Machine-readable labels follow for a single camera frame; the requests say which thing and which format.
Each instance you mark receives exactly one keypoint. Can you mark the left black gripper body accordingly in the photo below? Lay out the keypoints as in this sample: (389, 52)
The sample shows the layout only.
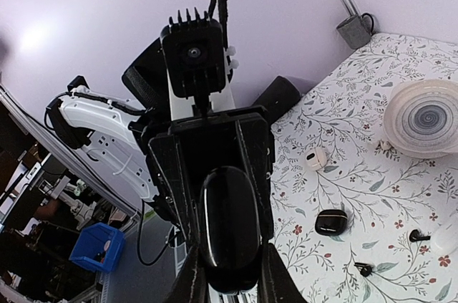
(181, 153)

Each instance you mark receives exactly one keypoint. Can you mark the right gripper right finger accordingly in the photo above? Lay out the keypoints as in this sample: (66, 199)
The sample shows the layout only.
(274, 281)

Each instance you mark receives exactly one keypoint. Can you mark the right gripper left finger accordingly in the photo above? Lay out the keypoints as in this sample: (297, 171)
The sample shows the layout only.
(190, 285)

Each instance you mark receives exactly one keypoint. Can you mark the black charging case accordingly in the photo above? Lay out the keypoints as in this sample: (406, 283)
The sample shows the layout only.
(230, 240)

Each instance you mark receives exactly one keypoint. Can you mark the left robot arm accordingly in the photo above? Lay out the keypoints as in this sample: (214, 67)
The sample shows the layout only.
(80, 112)

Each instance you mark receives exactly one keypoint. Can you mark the black open case left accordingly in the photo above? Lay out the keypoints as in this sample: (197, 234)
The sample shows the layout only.
(331, 222)

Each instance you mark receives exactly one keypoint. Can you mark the white open earbud case left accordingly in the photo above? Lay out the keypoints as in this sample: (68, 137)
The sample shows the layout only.
(316, 158)

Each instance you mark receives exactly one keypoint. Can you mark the white closed earbud case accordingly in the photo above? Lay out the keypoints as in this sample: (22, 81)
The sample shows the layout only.
(444, 240)

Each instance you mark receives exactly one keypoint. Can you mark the black earbud centre lower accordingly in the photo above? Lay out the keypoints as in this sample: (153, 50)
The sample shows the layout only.
(364, 269)

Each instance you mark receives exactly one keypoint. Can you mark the black earbud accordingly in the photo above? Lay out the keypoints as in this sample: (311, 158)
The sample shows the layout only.
(364, 269)
(417, 236)

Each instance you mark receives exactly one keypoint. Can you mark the blue plastic bin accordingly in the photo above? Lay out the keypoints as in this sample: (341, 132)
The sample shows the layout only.
(98, 248)

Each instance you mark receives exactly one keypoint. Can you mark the floral patterned table mat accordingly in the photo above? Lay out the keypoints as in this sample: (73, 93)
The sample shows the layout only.
(385, 194)

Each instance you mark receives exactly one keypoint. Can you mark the black earbud centre upper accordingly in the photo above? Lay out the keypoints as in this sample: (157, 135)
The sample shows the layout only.
(417, 236)

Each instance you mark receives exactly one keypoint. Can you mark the grey mug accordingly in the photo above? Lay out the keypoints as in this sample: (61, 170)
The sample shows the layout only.
(357, 30)

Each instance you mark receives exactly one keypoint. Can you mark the white spiral ceramic plate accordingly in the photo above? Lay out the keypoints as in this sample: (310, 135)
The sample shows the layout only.
(420, 119)

